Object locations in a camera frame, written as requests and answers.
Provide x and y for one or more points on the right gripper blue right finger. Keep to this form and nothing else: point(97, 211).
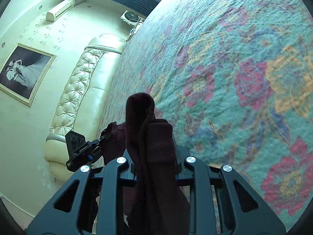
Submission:
point(181, 153)

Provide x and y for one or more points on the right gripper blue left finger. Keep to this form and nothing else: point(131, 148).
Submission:
point(130, 172)

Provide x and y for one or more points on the maroon pants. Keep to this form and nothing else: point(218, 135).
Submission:
point(156, 205)

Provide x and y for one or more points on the cream tufted leather headboard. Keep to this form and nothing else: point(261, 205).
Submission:
point(83, 99)

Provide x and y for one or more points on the framed wedding photo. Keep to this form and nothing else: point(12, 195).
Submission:
point(23, 71)

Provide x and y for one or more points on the floral bedspread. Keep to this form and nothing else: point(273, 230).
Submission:
point(234, 79)

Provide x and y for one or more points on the wall air conditioner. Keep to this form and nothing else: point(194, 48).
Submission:
point(56, 12)

